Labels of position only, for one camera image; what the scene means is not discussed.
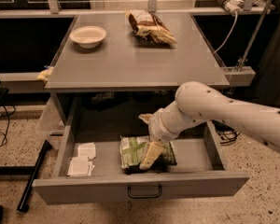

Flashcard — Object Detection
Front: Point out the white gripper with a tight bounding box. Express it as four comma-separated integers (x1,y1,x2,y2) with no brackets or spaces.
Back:
138,108,177,170

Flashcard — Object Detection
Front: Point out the black cable bundle right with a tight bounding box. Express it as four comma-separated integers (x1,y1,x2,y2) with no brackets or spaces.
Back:
217,129,241,146

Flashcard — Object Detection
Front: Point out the brown chip bag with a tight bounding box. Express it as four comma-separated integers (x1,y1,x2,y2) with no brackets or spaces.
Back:
125,9,176,44

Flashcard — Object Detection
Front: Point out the grey counter cabinet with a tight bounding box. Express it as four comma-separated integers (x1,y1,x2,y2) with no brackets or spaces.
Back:
45,12,231,119

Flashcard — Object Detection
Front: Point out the metal support rod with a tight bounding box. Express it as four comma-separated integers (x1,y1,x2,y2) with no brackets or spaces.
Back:
234,0,273,72

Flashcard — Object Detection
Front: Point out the black drawer handle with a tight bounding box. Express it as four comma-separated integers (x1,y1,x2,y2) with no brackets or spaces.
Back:
127,186,162,199

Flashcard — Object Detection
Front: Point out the white paper packet upper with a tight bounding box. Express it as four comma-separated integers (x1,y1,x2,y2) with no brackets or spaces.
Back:
77,143,96,159

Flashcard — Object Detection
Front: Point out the black floor cables left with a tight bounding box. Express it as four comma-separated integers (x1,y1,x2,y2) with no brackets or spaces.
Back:
0,105,17,152

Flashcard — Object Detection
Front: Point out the white power cable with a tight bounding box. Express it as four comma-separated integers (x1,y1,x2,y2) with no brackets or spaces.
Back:
212,11,239,55

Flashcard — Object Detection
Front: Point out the white paper packets lower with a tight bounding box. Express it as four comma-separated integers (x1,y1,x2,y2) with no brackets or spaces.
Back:
67,157,95,176

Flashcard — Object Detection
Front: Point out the white paper bowl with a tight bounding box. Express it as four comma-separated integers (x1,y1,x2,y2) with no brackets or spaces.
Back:
69,26,106,49

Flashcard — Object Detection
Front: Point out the green jalapeno chip bag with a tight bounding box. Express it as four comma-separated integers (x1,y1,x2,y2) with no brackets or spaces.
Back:
119,135,177,171

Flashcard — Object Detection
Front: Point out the yellow sponge on rail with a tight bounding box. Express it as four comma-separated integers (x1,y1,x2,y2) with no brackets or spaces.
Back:
37,67,54,82

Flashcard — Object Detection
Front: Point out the white power strip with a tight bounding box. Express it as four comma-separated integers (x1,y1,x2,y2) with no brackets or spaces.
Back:
216,0,243,16

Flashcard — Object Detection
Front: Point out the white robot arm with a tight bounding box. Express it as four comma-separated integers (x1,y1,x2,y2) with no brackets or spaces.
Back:
139,81,280,154

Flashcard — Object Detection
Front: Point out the grey open drawer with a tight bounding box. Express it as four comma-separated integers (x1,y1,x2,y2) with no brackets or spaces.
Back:
34,94,249,204

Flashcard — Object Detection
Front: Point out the black metal frame leg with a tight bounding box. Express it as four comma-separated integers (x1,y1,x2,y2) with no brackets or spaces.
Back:
17,140,52,213

